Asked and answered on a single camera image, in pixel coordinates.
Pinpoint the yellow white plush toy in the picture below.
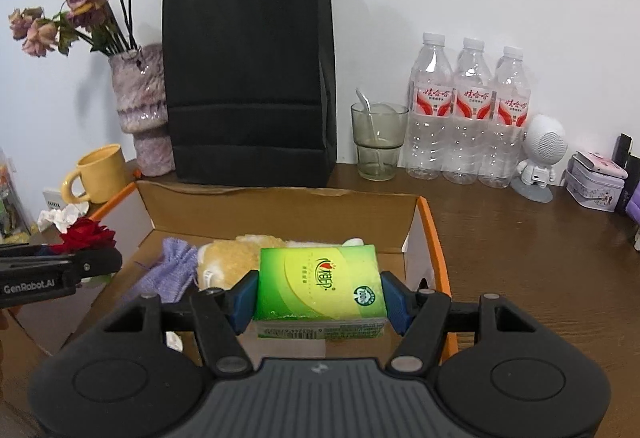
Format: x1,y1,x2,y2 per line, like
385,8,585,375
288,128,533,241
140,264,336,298
196,234,363,291

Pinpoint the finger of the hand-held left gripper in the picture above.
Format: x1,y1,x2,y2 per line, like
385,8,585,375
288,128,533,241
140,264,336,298
0,244,124,280

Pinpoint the black paper bag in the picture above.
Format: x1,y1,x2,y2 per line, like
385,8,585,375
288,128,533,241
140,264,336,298
161,0,338,187

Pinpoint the white spoon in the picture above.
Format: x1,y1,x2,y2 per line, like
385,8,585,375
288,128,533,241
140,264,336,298
355,88,388,169

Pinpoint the orange cardboard box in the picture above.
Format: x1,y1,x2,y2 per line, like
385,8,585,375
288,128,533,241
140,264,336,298
7,179,458,369

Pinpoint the purple fuzzy vase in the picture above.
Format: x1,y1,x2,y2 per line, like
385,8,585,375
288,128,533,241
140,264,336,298
109,43,176,177

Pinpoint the red artificial rose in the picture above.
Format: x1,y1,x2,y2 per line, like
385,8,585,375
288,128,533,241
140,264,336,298
50,218,117,255

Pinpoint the green tissue pack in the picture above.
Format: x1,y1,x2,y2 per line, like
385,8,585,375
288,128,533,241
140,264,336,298
252,244,390,340

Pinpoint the black rectangular object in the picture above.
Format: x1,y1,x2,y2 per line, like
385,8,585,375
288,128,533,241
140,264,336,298
614,133,640,216

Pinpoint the purple knitted pouch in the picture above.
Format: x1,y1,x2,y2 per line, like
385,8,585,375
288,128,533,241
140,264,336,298
129,238,199,304

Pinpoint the purple printed tin box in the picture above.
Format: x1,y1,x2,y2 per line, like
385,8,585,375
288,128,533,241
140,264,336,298
565,158,626,214

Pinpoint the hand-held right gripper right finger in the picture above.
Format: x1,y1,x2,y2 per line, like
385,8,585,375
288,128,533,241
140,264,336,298
380,270,538,376

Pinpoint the yellow mug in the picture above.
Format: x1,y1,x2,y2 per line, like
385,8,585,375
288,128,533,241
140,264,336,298
61,144,132,205

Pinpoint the clear snack bag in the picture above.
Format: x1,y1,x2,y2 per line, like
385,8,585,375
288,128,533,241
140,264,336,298
0,148,33,241

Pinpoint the purple bottle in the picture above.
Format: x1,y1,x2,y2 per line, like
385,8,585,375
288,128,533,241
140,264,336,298
625,178,640,224

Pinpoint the crumpled white tissue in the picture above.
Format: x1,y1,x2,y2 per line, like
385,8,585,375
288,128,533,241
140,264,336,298
37,203,90,234

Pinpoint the green tinted glass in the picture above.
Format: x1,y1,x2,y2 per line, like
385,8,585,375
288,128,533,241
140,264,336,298
350,102,409,182

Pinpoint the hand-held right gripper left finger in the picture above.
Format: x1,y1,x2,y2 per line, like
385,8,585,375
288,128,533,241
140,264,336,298
102,270,261,376

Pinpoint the white astronaut figure speaker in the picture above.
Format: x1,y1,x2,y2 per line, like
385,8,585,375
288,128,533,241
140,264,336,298
510,114,569,204

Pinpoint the clear red label water bottle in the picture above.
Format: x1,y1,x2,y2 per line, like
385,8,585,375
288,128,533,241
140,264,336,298
442,37,496,185
406,32,456,180
478,46,532,190

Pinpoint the pink small case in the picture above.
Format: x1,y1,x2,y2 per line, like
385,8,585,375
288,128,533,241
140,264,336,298
571,150,629,180

